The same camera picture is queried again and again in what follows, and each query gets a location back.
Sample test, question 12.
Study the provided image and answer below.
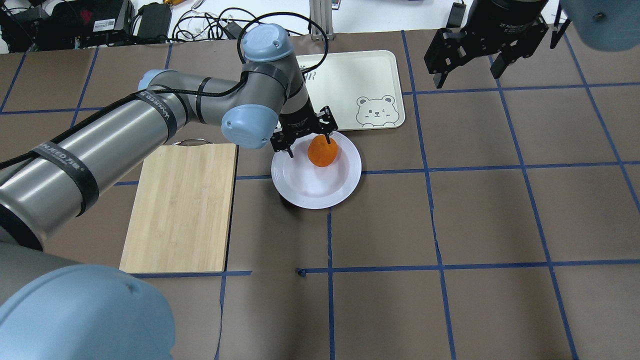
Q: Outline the white round plate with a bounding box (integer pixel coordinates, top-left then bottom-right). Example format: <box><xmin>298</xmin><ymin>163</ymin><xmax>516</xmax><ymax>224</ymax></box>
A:
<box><xmin>270</xmin><ymin>131</ymin><xmax>362</xmax><ymax>210</ymax></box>

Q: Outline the bamboo cutting board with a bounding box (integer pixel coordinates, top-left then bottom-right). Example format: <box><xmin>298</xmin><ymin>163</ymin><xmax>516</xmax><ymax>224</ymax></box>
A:
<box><xmin>119</xmin><ymin>143</ymin><xmax>238</xmax><ymax>274</ymax></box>

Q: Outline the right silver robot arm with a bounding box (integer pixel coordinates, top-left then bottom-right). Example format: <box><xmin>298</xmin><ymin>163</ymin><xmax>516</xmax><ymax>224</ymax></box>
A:
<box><xmin>423</xmin><ymin>0</ymin><xmax>640</xmax><ymax>89</ymax></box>

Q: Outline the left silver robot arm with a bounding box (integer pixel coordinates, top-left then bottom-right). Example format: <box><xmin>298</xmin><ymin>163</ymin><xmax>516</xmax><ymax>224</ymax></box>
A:
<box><xmin>0</xmin><ymin>23</ymin><xmax>338</xmax><ymax>360</ymax></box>

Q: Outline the orange fruit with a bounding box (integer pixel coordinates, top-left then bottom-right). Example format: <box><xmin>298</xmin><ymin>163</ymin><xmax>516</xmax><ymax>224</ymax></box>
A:
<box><xmin>307</xmin><ymin>134</ymin><xmax>340</xmax><ymax>167</ymax></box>

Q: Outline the black cable bundle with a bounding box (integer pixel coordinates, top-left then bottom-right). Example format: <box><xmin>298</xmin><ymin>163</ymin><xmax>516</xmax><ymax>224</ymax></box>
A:
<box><xmin>171</xmin><ymin>7</ymin><xmax>306</xmax><ymax>43</ymax></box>

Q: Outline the cream bear tray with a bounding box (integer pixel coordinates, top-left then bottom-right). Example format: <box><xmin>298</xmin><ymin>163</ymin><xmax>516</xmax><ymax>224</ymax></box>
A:
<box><xmin>303</xmin><ymin>50</ymin><xmax>406</xmax><ymax>132</ymax></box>

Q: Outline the black power adapter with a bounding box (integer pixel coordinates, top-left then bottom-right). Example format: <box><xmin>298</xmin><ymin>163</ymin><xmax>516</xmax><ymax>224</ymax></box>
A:
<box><xmin>222</xmin><ymin>19</ymin><xmax>249</xmax><ymax>40</ymax></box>

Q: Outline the black electronics box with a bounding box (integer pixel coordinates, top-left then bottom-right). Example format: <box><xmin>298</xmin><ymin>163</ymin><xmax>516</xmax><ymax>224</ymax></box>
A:
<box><xmin>0</xmin><ymin>0</ymin><xmax>173</xmax><ymax>51</ymax></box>

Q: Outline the aluminium frame post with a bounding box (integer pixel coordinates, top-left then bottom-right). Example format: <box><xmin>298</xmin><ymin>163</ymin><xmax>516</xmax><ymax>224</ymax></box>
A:
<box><xmin>309</xmin><ymin>0</ymin><xmax>335</xmax><ymax>41</ymax></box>

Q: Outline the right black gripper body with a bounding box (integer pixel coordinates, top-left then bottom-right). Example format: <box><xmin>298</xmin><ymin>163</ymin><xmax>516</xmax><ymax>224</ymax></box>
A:
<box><xmin>423</xmin><ymin>0</ymin><xmax>549</xmax><ymax>75</ymax></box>

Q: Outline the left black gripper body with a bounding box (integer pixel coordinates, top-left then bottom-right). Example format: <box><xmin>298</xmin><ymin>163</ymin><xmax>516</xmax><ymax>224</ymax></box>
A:
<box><xmin>270</xmin><ymin>105</ymin><xmax>339</xmax><ymax>153</ymax></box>

